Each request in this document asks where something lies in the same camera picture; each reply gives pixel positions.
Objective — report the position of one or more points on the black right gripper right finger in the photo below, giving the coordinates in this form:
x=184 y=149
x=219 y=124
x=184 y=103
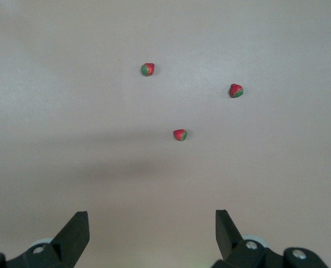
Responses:
x=226 y=240

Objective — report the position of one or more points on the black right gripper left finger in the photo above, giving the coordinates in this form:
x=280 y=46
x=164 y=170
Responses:
x=70 y=240

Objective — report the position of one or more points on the red toy strawberry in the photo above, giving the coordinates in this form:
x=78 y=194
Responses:
x=180 y=135
x=235 y=90
x=148 y=69

